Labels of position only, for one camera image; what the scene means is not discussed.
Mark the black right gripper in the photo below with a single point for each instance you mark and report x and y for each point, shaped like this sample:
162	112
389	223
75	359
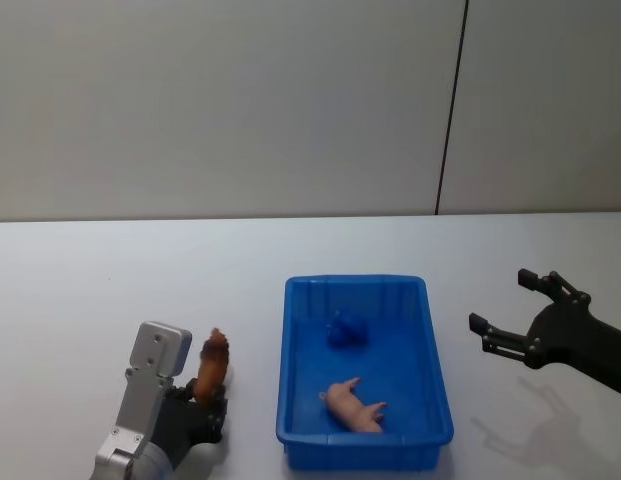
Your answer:
575	335

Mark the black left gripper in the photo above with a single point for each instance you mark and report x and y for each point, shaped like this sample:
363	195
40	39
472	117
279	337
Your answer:
182	425

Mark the brown toy animal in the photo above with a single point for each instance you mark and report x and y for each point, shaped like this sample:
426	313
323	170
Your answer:
213	367

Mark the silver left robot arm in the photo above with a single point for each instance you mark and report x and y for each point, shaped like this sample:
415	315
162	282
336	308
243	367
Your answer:
152	350

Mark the pink toy pig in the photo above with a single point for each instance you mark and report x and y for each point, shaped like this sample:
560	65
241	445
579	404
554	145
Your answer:
352	407

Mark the blue toy animal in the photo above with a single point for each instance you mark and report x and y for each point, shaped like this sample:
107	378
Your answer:
346	330

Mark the blue plastic bin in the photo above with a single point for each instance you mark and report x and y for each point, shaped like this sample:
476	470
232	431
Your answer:
362	370

